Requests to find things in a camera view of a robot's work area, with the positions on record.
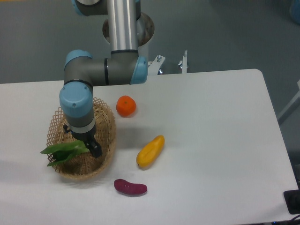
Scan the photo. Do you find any green bok choy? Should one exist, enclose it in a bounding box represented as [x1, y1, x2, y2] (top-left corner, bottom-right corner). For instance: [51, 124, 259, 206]
[40, 140, 89, 166]

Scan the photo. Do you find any white clamp post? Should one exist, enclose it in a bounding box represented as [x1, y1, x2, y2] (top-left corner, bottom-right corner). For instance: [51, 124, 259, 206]
[178, 50, 188, 74]

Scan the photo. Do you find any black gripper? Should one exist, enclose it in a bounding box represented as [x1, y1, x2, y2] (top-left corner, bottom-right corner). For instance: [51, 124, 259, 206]
[63, 124, 103, 158]

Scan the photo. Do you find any white metal bracket frame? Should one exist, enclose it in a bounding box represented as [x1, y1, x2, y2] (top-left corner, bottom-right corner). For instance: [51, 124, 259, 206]
[148, 55, 165, 76]

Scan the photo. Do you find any orange tangerine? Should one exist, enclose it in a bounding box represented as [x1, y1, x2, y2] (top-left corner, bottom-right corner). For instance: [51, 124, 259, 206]
[116, 95, 136, 117]

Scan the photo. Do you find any purple sweet potato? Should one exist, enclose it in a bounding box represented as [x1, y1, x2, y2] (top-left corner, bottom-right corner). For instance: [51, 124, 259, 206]
[114, 179, 148, 195]

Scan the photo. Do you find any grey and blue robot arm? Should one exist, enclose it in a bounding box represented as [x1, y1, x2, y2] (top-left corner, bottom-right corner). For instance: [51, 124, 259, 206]
[59, 0, 148, 158]

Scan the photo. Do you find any black device at table edge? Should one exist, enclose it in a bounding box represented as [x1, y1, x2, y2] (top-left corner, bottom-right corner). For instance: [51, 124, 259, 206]
[283, 189, 300, 215]

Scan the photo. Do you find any yellow mango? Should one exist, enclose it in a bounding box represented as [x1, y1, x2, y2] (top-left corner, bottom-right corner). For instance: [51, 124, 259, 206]
[136, 135, 165, 168]

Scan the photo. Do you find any woven wicker basket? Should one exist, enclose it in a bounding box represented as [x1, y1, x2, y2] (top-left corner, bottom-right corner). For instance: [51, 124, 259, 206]
[46, 97, 116, 180]

